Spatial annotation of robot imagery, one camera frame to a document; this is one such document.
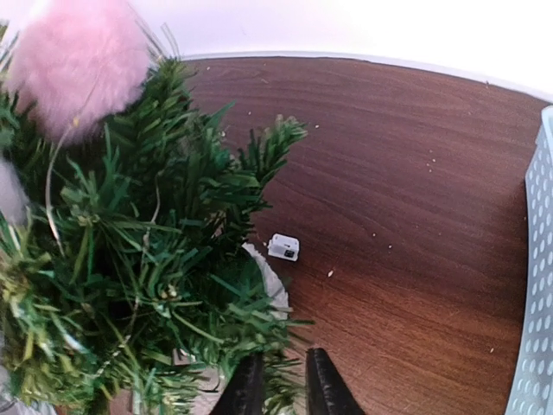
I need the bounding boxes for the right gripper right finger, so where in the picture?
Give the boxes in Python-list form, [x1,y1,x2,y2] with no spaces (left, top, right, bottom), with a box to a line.
[305,348,365,415]

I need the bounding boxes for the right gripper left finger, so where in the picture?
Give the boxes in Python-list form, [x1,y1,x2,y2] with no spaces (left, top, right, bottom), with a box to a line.
[210,352,264,415]

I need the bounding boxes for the white battery box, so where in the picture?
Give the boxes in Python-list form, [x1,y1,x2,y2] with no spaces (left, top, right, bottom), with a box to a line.
[267,233,300,262]

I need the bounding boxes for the small green christmas tree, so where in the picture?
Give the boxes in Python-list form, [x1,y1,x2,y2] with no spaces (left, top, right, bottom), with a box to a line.
[0,21,316,415]

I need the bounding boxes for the copper wire light string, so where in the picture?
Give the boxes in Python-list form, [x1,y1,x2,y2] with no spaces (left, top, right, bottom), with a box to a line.
[42,16,182,260]

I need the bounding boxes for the white fluffy ornament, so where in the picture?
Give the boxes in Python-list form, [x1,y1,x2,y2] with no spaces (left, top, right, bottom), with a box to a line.
[0,157,29,225]

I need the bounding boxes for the pink pompom ornament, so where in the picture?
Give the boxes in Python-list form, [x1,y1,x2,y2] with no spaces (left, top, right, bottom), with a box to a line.
[5,1,149,143]

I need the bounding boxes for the white tree pot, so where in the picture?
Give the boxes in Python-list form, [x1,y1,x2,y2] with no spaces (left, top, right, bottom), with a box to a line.
[242,243,289,320]

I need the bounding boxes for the blue plastic basket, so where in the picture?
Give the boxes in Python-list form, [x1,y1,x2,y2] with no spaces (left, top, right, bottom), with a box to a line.
[505,106,553,415]

